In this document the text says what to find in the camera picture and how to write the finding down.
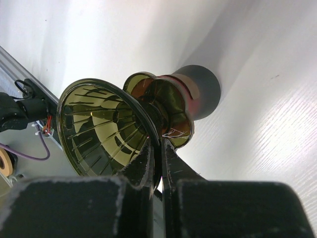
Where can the aluminium rail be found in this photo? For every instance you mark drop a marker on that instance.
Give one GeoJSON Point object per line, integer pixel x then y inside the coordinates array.
{"type": "Point", "coordinates": [10, 71]}

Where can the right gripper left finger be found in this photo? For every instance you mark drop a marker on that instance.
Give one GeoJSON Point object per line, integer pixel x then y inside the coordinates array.
{"type": "Point", "coordinates": [119, 206]}

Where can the dark green dripper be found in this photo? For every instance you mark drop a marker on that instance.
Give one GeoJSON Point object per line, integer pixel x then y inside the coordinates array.
{"type": "Point", "coordinates": [102, 128]}

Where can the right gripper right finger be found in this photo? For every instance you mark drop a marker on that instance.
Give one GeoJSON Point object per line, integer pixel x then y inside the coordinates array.
{"type": "Point", "coordinates": [198, 208]}

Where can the roll of tape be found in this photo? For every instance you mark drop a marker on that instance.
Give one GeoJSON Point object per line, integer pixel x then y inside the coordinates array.
{"type": "Point", "coordinates": [6, 163]}

